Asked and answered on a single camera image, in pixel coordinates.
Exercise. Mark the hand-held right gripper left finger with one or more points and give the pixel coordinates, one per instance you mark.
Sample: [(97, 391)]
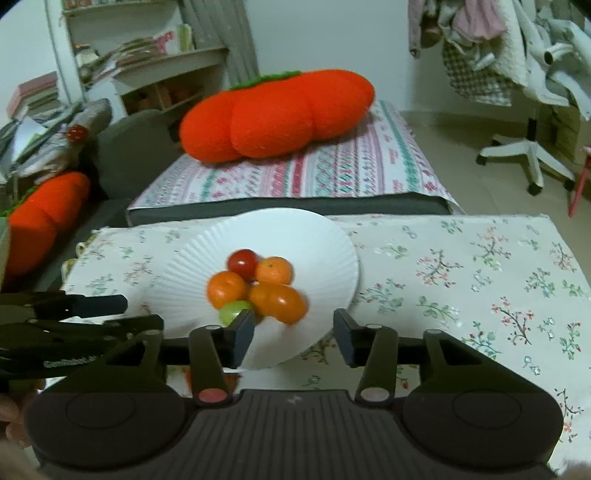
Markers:
[(244, 337)]

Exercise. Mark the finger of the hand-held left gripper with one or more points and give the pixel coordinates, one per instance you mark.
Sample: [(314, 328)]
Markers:
[(99, 304), (101, 330)]

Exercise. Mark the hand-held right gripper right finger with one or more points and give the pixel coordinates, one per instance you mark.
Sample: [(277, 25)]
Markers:
[(344, 337)]

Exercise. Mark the green cherry tomato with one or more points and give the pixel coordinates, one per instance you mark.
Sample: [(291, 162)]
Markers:
[(233, 311)]

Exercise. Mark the small orange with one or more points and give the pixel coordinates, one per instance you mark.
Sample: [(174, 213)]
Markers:
[(290, 305), (274, 271), (226, 288), (263, 295)]

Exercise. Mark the red cherry tomato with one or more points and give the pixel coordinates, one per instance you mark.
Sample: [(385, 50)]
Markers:
[(243, 263)]

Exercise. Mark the white paper plate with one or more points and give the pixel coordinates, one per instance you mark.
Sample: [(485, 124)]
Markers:
[(194, 277)]

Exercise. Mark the person's left hand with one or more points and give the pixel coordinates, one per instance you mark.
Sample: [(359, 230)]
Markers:
[(11, 415)]

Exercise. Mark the small orange persimmon pillow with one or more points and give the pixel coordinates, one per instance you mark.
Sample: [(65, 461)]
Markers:
[(41, 217)]

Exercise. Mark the grey ottoman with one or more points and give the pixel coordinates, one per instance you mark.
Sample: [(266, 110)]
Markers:
[(277, 206)]

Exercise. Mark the grey sofa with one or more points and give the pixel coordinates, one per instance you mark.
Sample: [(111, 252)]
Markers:
[(129, 143)]

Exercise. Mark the striped patterned mattress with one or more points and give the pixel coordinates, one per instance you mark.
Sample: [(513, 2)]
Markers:
[(346, 170)]

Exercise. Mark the plastic bag of papers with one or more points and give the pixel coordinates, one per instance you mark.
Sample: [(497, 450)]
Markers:
[(51, 138)]

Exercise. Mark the stack of pink books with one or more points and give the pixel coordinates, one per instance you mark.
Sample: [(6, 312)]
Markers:
[(32, 94)]

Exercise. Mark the large orange persimmon pillow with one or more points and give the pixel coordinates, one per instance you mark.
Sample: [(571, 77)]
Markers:
[(277, 115)]

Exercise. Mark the pile of papers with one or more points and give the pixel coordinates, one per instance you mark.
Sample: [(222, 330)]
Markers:
[(134, 48)]

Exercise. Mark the white bookshelf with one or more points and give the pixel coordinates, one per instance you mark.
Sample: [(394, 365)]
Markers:
[(184, 60)]

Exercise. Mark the white office chair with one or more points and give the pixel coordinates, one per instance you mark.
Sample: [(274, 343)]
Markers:
[(531, 147)]

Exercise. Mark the red stick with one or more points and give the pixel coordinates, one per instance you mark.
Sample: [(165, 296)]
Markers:
[(579, 184)]

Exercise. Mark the grey curtain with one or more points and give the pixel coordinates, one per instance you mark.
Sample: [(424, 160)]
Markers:
[(231, 37)]

